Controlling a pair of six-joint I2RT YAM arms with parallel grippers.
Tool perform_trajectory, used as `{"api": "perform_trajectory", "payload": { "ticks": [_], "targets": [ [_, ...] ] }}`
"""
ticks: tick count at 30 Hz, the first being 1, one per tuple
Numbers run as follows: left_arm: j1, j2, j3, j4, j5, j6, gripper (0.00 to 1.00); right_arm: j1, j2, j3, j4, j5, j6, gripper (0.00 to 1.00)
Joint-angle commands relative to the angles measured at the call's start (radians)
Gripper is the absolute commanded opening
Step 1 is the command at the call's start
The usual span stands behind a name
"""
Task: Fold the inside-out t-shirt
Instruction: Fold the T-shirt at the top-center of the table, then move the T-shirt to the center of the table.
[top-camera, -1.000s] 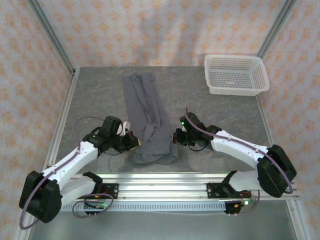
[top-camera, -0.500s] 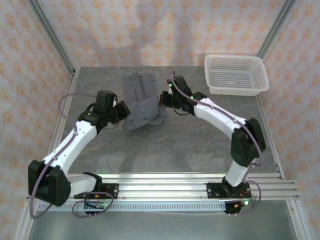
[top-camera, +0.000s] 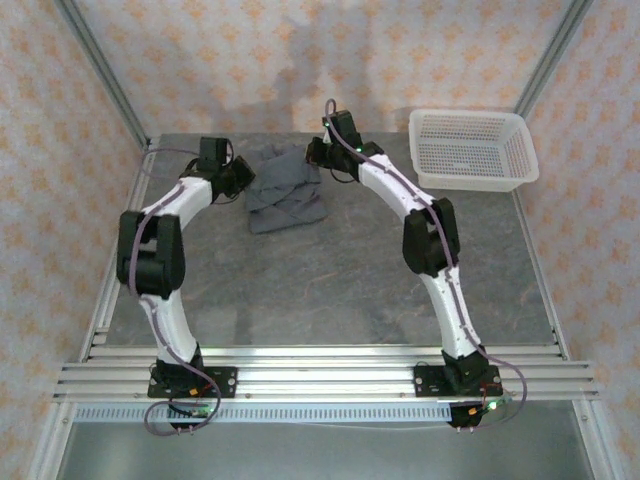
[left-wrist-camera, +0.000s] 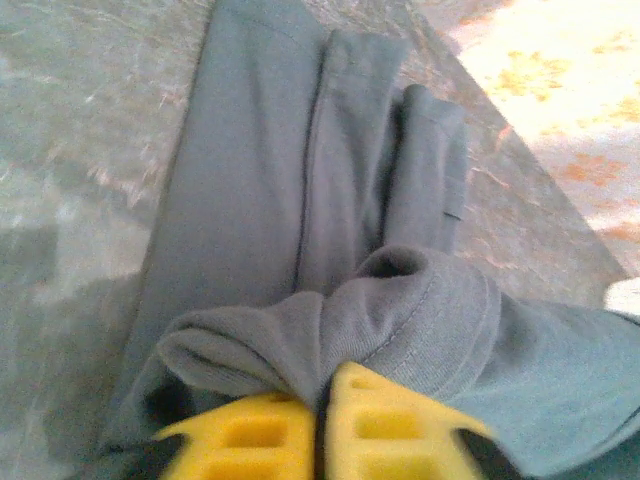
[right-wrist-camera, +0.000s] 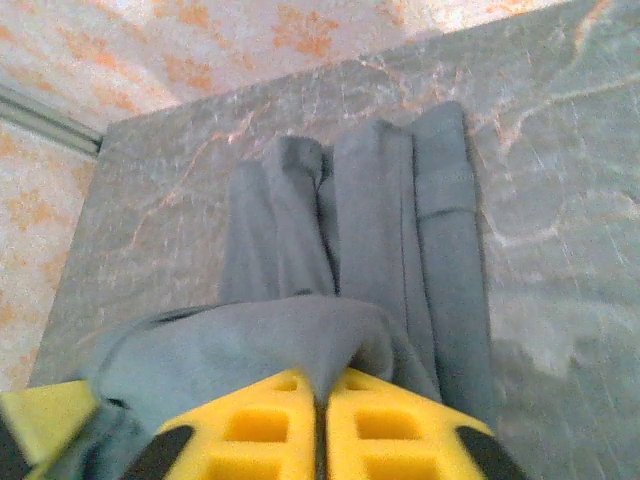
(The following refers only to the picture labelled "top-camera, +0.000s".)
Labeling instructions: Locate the grey t-shirt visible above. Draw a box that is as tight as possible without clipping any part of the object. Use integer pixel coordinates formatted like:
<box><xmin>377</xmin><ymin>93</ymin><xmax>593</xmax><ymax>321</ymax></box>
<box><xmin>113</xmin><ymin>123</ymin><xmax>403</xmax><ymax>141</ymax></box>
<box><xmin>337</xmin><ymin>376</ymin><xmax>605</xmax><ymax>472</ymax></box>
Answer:
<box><xmin>244</xmin><ymin>144</ymin><xmax>329</xmax><ymax>235</ymax></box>

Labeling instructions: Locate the white perforated plastic basket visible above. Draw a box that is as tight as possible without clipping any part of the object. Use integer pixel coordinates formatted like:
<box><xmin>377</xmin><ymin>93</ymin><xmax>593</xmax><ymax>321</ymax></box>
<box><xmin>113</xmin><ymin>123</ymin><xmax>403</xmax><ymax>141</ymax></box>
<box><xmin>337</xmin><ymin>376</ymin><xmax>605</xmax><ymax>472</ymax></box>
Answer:
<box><xmin>408</xmin><ymin>107</ymin><xmax>541</xmax><ymax>193</ymax></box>

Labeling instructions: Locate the small circuit board green light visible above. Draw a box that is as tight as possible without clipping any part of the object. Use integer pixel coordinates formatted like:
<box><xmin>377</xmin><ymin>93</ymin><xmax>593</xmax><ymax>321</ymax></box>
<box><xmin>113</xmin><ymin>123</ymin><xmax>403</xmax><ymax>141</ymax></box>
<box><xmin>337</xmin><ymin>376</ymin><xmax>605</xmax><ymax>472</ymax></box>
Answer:
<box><xmin>169</xmin><ymin>403</ymin><xmax>217</xmax><ymax>419</ymax></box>
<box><xmin>467</xmin><ymin>397</ymin><xmax>514</xmax><ymax>417</ymax></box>

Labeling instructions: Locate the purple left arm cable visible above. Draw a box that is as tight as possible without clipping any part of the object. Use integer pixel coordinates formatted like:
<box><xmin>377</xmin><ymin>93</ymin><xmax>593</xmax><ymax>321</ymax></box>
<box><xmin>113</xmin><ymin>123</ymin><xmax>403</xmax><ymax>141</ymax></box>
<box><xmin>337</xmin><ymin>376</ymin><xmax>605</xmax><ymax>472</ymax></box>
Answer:
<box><xmin>128</xmin><ymin>148</ymin><xmax>224</xmax><ymax>437</ymax></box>

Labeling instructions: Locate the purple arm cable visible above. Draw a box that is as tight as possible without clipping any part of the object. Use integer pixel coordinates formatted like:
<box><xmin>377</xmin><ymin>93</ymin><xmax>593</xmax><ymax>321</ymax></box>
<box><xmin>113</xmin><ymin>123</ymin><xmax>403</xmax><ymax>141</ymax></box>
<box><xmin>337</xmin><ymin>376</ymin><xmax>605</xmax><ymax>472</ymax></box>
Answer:
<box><xmin>128</xmin><ymin>148</ymin><xmax>224</xmax><ymax>437</ymax></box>
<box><xmin>323</xmin><ymin>98</ymin><xmax>531</xmax><ymax>432</ymax></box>

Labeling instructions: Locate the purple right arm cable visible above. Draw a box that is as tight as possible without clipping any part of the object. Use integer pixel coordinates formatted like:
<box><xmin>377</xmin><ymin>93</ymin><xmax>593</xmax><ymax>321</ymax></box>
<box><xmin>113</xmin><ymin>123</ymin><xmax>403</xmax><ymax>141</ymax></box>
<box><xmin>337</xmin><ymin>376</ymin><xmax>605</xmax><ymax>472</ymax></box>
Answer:
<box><xmin>323</xmin><ymin>98</ymin><xmax>531</xmax><ymax>432</ymax></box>

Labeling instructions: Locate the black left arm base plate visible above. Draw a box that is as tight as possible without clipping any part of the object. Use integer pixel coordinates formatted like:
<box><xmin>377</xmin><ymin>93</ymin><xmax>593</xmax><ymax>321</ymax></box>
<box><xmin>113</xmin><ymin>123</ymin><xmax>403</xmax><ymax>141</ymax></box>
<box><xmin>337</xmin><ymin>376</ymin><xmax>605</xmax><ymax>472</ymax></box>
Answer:
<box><xmin>147</xmin><ymin>366</ymin><xmax>238</xmax><ymax>400</ymax></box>

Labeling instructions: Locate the aluminium mounting rail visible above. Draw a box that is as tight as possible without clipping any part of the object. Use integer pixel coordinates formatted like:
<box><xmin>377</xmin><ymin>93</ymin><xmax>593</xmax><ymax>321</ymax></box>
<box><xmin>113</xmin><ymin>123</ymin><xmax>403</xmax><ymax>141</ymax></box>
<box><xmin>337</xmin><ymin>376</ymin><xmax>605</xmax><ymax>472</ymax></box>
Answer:
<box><xmin>53</xmin><ymin>344</ymin><xmax>600</xmax><ymax>402</ymax></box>

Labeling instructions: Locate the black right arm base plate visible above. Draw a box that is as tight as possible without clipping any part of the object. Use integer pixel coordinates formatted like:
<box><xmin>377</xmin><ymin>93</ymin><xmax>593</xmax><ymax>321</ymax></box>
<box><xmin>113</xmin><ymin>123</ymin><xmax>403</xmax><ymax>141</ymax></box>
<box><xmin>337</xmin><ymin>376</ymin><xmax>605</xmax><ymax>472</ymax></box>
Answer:
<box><xmin>413</xmin><ymin>363</ymin><xmax>501</xmax><ymax>400</ymax></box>

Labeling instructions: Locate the white slotted cable duct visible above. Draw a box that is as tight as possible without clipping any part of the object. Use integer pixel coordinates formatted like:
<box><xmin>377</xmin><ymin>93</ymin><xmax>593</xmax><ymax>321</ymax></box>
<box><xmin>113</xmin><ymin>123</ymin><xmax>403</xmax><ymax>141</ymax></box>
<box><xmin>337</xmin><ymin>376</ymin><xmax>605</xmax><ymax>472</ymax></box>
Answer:
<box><xmin>73</xmin><ymin>403</ymin><xmax>454</xmax><ymax>425</ymax></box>

